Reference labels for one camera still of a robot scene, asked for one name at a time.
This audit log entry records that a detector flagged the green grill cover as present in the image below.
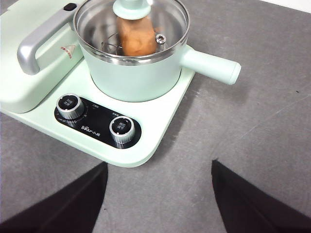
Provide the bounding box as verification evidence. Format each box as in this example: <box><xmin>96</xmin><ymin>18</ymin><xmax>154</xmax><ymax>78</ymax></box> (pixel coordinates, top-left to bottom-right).
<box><xmin>0</xmin><ymin>0</ymin><xmax>85</xmax><ymax>114</ymax></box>

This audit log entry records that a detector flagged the green breakfast machine base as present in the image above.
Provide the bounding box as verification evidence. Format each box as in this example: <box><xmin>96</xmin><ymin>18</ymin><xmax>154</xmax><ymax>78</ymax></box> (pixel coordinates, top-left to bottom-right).
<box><xmin>0</xmin><ymin>0</ymin><xmax>196</xmax><ymax>168</ymax></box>

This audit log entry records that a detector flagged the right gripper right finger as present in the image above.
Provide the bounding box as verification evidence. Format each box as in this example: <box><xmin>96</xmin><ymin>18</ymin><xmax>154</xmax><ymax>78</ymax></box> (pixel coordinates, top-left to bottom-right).
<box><xmin>210</xmin><ymin>159</ymin><xmax>311</xmax><ymax>233</ymax></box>

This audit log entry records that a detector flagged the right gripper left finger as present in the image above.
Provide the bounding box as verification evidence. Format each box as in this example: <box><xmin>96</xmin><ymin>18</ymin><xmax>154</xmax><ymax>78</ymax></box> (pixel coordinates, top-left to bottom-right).
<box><xmin>0</xmin><ymin>163</ymin><xmax>109</xmax><ymax>233</ymax></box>

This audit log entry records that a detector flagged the brown potato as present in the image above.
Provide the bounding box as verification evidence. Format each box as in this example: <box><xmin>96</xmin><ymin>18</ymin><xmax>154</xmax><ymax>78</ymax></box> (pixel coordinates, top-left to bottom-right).
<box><xmin>116</xmin><ymin>16</ymin><xmax>157</xmax><ymax>56</ymax></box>

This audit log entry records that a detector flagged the green pot with handle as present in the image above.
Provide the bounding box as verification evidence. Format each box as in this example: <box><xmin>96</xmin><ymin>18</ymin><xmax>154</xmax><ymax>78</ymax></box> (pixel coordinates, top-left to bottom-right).
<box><xmin>72</xmin><ymin>0</ymin><xmax>242</xmax><ymax>102</ymax></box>

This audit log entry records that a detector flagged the glass pot lid green knob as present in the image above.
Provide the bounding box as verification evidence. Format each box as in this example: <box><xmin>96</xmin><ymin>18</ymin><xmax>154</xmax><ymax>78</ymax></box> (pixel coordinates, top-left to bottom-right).
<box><xmin>73</xmin><ymin>0</ymin><xmax>190</xmax><ymax>63</ymax></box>

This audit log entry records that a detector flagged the silver control knob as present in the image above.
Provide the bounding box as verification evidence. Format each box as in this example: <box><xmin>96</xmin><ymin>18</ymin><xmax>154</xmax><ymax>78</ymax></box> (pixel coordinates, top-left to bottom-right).
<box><xmin>108</xmin><ymin>116</ymin><xmax>137</xmax><ymax>144</ymax></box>
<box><xmin>56</xmin><ymin>94</ymin><xmax>85</xmax><ymax>119</ymax></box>

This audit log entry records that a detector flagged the silver grill cover handle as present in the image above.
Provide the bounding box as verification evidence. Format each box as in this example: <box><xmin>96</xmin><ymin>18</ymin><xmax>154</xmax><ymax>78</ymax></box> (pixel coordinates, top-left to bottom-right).
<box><xmin>17</xmin><ymin>9</ymin><xmax>78</xmax><ymax>75</ymax></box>

